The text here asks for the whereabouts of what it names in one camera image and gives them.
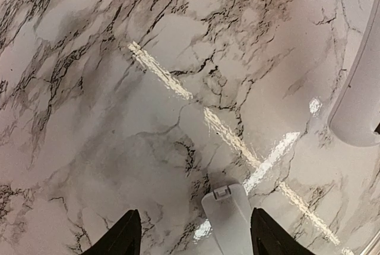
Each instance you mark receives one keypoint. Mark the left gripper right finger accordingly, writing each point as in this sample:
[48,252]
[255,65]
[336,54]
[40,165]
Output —
[269,238]

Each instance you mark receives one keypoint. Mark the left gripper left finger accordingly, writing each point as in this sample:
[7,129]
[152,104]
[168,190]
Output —
[123,238]

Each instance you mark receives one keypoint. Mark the white battery cover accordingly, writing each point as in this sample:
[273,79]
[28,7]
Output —
[228,210]

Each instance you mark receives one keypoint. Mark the white remote control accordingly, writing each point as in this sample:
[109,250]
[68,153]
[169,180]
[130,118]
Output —
[354,118]

